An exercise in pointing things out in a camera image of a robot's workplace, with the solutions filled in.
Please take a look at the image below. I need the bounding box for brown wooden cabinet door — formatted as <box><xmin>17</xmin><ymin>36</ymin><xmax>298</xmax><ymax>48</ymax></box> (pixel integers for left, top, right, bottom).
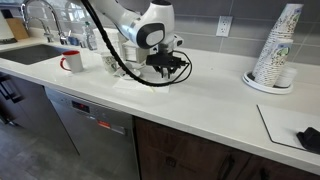
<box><xmin>133</xmin><ymin>116</ymin><xmax>320</xmax><ymax>180</ymax></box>

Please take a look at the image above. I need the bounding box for stainless steel dishwasher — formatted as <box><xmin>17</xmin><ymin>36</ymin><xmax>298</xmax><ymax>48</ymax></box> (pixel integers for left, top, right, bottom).
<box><xmin>44</xmin><ymin>86</ymin><xmax>141</xmax><ymax>180</ymax></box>

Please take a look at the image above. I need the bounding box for white lid stack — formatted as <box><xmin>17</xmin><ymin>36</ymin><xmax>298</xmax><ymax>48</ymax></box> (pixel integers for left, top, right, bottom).
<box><xmin>274</xmin><ymin>66</ymin><xmax>298</xmax><ymax>89</ymax></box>

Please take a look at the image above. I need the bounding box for white appliance black base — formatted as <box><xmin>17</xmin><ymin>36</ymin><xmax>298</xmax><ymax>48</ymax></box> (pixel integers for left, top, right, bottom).
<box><xmin>0</xmin><ymin>9</ymin><xmax>18</xmax><ymax>45</ymax></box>

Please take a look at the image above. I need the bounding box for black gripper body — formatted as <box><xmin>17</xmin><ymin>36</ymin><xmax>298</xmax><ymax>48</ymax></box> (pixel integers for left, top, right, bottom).
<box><xmin>153</xmin><ymin>45</ymin><xmax>179</xmax><ymax>70</ymax></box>

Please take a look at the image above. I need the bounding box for black cabinet handle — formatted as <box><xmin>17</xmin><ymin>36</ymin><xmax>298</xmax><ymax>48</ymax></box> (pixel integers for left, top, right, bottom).
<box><xmin>218</xmin><ymin>154</ymin><xmax>235</xmax><ymax>180</ymax></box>

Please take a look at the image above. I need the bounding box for white round tray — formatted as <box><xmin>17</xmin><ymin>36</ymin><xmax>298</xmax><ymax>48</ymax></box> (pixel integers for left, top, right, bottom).
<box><xmin>242</xmin><ymin>70</ymin><xmax>294</xmax><ymax>95</ymax></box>

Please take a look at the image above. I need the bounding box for tall printed cup stack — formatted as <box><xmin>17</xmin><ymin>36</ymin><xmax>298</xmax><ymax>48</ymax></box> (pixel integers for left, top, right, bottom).
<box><xmin>252</xmin><ymin>3</ymin><xmax>305</xmax><ymax>81</ymax></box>

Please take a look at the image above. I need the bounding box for white mug red handle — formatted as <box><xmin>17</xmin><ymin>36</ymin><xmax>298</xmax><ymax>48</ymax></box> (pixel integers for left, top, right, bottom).
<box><xmin>59</xmin><ymin>50</ymin><xmax>84</xmax><ymax>74</ymax></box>

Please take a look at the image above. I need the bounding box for kitchen sink basin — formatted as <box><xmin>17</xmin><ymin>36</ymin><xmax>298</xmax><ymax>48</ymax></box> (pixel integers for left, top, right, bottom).
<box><xmin>0</xmin><ymin>44</ymin><xmax>68</xmax><ymax>66</ymax></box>

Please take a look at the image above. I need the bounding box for small blue object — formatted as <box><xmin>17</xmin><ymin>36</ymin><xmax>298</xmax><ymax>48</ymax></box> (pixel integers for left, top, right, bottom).
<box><xmin>67</xmin><ymin>29</ymin><xmax>80</xmax><ymax>47</ymax></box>

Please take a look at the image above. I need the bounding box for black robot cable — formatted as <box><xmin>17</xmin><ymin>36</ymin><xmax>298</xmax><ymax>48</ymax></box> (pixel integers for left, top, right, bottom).
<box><xmin>80</xmin><ymin>0</ymin><xmax>193</xmax><ymax>88</ymax></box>

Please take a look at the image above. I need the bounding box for black drawer handle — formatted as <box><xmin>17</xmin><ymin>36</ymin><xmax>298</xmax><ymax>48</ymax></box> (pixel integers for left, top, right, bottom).
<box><xmin>0</xmin><ymin>74</ymin><xmax>23</xmax><ymax>104</ymax></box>

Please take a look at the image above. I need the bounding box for short printed cup stack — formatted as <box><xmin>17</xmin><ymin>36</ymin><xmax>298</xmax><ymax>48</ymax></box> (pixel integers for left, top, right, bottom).
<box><xmin>262</xmin><ymin>38</ymin><xmax>294</xmax><ymax>88</ymax></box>

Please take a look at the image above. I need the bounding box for chrome faucet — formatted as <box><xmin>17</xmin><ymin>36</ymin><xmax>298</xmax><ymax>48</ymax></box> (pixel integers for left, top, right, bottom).
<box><xmin>20</xmin><ymin>0</ymin><xmax>68</xmax><ymax>46</ymax></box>

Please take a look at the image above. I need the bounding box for white rectangular mat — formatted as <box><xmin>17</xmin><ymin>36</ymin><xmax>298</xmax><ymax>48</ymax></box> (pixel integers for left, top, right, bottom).
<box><xmin>256</xmin><ymin>104</ymin><xmax>320</xmax><ymax>152</ymax></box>

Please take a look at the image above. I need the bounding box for small chrome tap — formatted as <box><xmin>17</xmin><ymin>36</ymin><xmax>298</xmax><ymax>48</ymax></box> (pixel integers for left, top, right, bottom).
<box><xmin>38</xmin><ymin>16</ymin><xmax>55</xmax><ymax>44</ymax></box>

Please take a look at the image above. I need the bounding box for white wall outlet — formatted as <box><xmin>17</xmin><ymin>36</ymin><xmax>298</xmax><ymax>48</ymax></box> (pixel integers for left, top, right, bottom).
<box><xmin>215</xmin><ymin>15</ymin><xmax>234</xmax><ymax>37</ymax></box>

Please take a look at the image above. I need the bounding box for wooden cutting board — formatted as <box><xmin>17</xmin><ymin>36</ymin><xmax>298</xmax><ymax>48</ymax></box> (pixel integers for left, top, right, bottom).
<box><xmin>5</xmin><ymin>18</ymin><xmax>30</xmax><ymax>41</ymax></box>

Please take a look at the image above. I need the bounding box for black object on mat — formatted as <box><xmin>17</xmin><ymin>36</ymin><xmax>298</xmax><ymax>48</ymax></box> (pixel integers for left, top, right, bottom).
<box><xmin>296</xmin><ymin>126</ymin><xmax>320</xmax><ymax>155</ymax></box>

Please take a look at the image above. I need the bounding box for grey cabinet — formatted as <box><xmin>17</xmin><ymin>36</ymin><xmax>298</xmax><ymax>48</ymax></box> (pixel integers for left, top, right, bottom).
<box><xmin>0</xmin><ymin>71</ymin><xmax>80</xmax><ymax>158</ymax></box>

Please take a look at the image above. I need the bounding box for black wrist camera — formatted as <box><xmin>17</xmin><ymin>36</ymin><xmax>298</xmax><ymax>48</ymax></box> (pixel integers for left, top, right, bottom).
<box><xmin>145</xmin><ymin>53</ymin><xmax>188</xmax><ymax>68</ymax></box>

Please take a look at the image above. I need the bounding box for clear plastic bottle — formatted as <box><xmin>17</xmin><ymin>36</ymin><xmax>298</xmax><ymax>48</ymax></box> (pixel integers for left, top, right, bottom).
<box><xmin>83</xmin><ymin>21</ymin><xmax>98</xmax><ymax>52</ymax></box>

